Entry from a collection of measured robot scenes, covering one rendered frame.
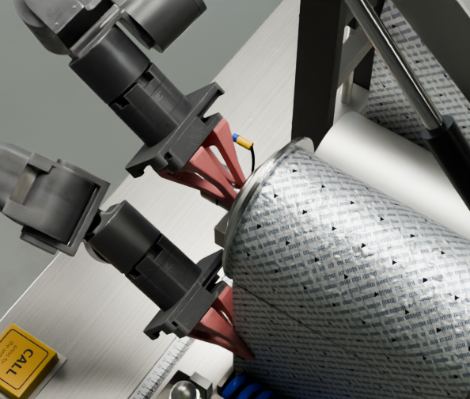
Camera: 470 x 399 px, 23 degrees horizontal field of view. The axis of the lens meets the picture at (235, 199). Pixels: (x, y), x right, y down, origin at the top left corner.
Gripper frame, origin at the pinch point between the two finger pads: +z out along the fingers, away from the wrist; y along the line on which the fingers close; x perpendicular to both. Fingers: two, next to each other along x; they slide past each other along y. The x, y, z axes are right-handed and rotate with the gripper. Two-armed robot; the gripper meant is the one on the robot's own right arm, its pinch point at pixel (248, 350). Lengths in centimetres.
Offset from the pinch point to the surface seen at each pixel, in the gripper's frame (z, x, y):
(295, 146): -12.7, 19.1, -9.8
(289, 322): -1.8, 12.5, 0.2
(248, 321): -3.4, 6.2, 0.2
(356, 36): -10.3, -8.2, -43.4
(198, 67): -15, -133, -98
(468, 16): -21, 74, 13
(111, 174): -14, -132, -61
